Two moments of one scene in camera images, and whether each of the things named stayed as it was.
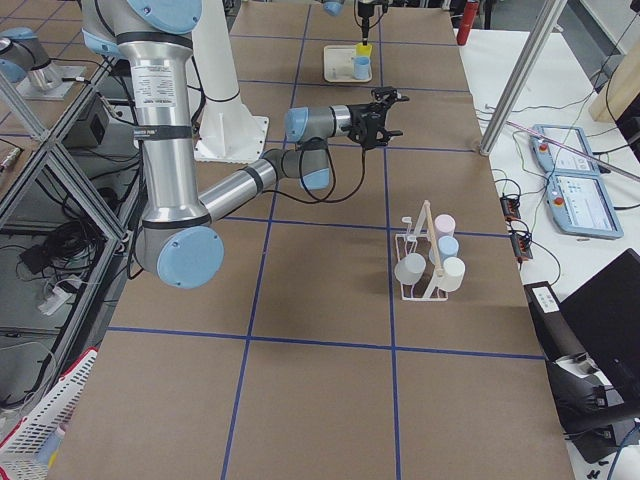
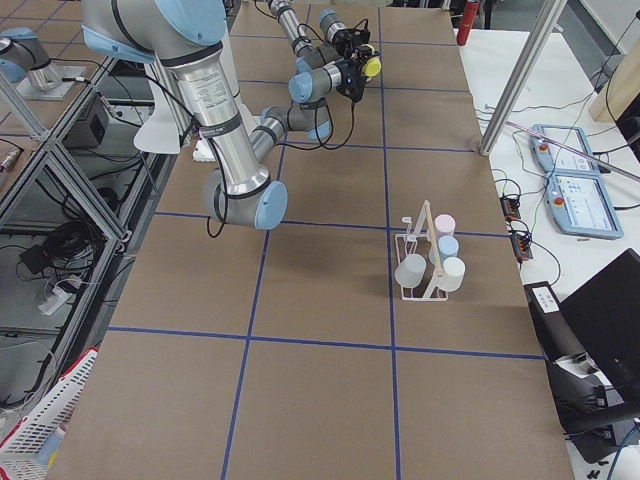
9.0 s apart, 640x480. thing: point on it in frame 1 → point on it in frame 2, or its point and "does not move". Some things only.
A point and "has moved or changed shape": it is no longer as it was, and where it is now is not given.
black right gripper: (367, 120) → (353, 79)
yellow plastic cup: (363, 50) has moved or changed shape
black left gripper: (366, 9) → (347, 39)
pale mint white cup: (454, 270) does not move
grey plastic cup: (410, 268) does not move
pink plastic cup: (444, 225) does not move
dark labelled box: (559, 337) does not move
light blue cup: (448, 246) does not move
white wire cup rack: (424, 243) does not move
